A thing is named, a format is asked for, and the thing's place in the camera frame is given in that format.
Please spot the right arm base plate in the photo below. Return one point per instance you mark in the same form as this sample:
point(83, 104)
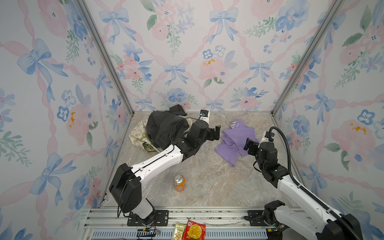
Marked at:
point(257, 218)

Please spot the purple t-shirt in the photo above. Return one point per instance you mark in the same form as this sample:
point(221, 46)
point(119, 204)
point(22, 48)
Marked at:
point(234, 140)

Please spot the dark grey shorts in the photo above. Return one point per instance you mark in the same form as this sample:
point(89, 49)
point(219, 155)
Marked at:
point(164, 127)

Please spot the orange Fanta can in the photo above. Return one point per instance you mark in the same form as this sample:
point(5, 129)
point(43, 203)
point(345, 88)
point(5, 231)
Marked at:
point(179, 183)

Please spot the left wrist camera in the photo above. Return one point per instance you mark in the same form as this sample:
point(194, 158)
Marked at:
point(204, 116)

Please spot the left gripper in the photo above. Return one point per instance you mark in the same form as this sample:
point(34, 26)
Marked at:
point(210, 132)

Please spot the cream green-printed cloth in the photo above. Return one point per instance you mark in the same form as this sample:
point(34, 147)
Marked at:
point(140, 138)

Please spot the yellow-green snack packet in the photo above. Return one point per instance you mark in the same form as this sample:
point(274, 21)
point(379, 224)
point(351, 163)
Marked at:
point(178, 231)

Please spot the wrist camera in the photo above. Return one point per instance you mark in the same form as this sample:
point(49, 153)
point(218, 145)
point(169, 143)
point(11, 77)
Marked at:
point(267, 137)
point(204, 116)

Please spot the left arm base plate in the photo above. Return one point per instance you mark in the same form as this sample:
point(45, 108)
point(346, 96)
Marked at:
point(159, 218)

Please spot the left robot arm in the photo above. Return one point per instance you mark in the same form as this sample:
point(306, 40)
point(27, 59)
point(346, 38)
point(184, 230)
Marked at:
point(127, 184)

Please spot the red snack packet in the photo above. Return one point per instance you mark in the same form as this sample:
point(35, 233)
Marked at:
point(194, 231)

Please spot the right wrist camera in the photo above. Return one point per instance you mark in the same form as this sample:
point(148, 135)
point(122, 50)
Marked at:
point(267, 137)

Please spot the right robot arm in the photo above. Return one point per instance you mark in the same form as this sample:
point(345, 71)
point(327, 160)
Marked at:
point(303, 195)

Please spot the aluminium mounting rail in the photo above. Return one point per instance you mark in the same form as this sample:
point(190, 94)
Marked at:
point(223, 223)

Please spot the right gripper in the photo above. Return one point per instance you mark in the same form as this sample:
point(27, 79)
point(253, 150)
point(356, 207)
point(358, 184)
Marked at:
point(255, 146)

